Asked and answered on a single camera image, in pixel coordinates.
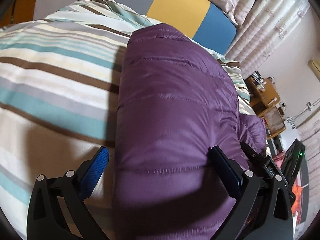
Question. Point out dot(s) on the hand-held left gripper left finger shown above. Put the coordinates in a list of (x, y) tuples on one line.
[(96, 168)]

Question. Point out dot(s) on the wall air conditioner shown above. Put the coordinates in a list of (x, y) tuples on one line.
[(315, 67)]

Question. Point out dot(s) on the striped bed cover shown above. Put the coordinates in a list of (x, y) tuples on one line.
[(57, 85)]

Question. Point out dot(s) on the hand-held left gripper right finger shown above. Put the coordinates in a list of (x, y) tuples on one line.
[(226, 173)]

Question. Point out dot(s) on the red cloth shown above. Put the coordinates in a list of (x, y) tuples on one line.
[(298, 195)]

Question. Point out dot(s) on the grey yellow blue headboard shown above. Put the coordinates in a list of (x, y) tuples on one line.
[(182, 7)]

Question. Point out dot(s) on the wooden shelf unit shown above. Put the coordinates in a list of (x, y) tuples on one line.
[(266, 100)]

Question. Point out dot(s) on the wooden wardrobe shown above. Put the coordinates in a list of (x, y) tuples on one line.
[(20, 2)]

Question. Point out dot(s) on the purple down jacket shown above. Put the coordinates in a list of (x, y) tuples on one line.
[(175, 120)]

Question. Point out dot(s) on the patterned white curtain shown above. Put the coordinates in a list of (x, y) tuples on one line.
[(262, 22)]

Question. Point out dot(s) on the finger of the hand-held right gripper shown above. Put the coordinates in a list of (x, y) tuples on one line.
[(260, 161)]

